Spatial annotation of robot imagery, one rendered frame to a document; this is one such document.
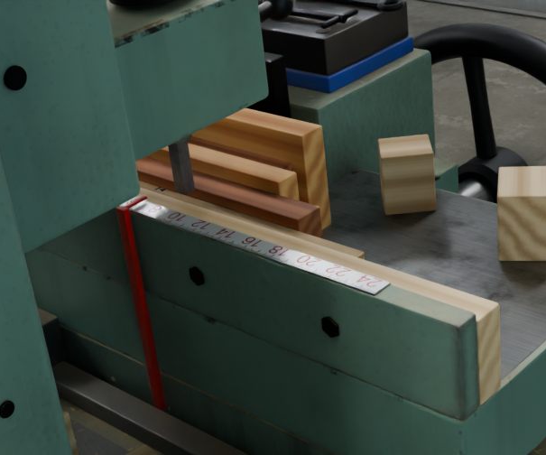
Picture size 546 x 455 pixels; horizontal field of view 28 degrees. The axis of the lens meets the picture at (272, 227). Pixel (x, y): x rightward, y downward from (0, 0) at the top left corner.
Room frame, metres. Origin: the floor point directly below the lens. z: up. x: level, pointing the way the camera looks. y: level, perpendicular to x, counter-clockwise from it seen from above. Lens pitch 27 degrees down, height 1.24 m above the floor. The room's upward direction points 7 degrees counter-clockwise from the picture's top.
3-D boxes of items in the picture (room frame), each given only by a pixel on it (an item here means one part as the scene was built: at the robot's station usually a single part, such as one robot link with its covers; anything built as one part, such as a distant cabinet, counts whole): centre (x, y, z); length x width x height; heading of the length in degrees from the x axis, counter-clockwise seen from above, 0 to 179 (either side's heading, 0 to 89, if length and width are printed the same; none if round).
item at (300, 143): (0.73, 0.05, 0.94); 0.24 x 0.02 x 0.07; 44
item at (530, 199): (0.60, -0.16, 0.92); 0.04 x 0.04 x 0.04; 75
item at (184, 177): (0.63, 0.05, 0.97); 0.01 x 0.01 x 0.05; 44
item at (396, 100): (0.81, -0.04, 0.92); 0.15 x 0.13 x 0.09; 44
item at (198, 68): (0.62, 0.07, 1.03); 0.14 x 0.07 x 0.09; 134
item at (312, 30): (0.82, -0.04, 0.99); 0.13 x 0.11 x 0.06; 44
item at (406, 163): (0.67, -0.09, 0.92); 0.03 x 0.03 x 0.04; 86
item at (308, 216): (0.67, 0.06, 0.92); 0.23 x 0.02 x 0.05; 44
